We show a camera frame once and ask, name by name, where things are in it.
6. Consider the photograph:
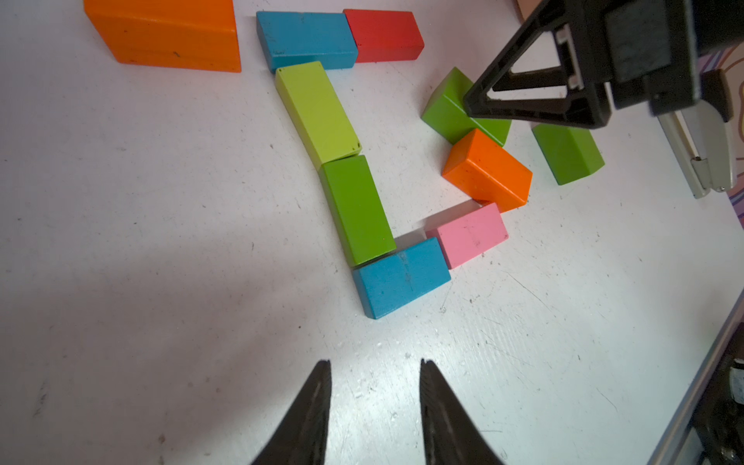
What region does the red block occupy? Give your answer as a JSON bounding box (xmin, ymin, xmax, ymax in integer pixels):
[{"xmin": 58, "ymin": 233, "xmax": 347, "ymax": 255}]
[{"xmin": 343, "ymin": 9, "xmax": 424, "ymax": 63}]

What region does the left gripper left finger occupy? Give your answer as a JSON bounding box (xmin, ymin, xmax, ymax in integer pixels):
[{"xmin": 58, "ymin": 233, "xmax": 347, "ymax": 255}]
[{"xmin": 253, "ymin": 360, "xmax": 332, "ymax": 464}]

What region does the orange block middle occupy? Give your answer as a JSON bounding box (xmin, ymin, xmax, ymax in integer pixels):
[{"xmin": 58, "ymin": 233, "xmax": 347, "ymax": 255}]
[{"xmin": 83, "ymin": 0, "xmax": 241, "ymax": 73}]

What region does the pink block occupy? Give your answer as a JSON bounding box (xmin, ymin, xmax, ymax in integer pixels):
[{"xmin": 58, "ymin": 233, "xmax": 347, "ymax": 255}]
[{"xmin": 425, "ymin": 203, "xmax": 510, "ymax": 269}]

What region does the orange block right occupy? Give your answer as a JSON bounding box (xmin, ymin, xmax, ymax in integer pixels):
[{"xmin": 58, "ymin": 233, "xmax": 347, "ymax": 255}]
[{"xmin": 442, "ymin": 129, "xmax": 533, "ymax": 213}]

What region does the grey stapler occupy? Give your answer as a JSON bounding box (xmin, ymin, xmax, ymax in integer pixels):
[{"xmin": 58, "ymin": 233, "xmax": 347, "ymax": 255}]
[{"xmin": 658, "ymin": 69, "xmax": 735, "ymax": 199}]

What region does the aluminium front rail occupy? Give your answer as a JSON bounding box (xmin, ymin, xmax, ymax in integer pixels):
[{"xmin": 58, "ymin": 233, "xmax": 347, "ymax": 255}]
[{"xmin": 648, "ymin": 298, "xmax": 743, "ymax": 464}]

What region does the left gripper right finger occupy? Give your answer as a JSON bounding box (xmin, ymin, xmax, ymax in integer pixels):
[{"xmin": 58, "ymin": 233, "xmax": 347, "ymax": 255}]
[{"xmin": 420, "ymin": 360, "xmax": 504, "ymax": 465}]

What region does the teal block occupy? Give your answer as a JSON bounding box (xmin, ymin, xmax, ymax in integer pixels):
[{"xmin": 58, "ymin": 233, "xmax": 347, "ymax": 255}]
[
  {"xmin": 353, "ymin": 238, "xmax": 451, "ymax": 320},
  {"xmin": 256, "ymin": 11, "xmax": 358, "ymax": 74}
]

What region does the light green block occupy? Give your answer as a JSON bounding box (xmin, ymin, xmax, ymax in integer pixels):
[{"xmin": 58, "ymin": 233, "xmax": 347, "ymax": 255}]
[{"xmin": 275, "ymin": 61, "xmax": 362, "ymax": 169}]

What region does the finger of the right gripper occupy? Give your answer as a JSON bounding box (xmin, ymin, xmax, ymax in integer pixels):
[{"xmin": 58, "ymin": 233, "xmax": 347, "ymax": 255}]
[{"xmin": 463, "ymin": 1, "xmax": 611, "ymax": 129}]

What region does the orange block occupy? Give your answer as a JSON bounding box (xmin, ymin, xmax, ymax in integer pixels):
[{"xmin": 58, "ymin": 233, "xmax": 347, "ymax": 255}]
[
  {"xmin": 83, "ymin": 0, "xmax": 241, "ymax": 73},
  {"xmin": 442, "ymin": 129, "xmax": 533, "ymax": 213}
]

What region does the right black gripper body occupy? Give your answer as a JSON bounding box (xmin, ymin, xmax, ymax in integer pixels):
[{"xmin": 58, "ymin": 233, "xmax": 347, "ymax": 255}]
[{"xmin": 604, "ymin": 1, "xmax": 743, "ymax": 115}]

